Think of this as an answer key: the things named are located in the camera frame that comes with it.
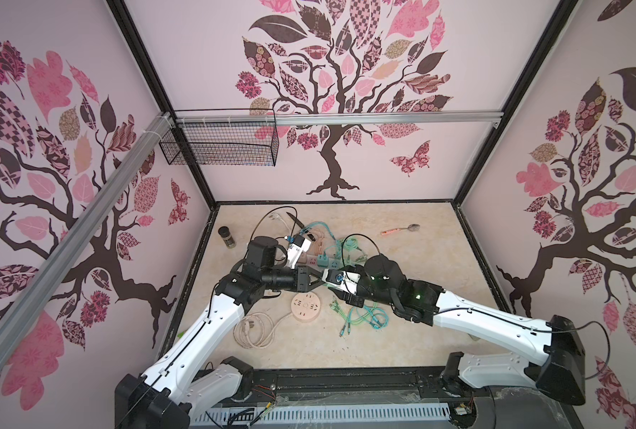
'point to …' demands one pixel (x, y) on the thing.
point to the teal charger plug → (322, 260)
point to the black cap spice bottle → (224, 231)
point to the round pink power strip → (305, 307)
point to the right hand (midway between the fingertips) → (333, 273)
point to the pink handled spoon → (414, 227)
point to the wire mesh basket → (246, 137)
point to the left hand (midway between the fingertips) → (324, 286)
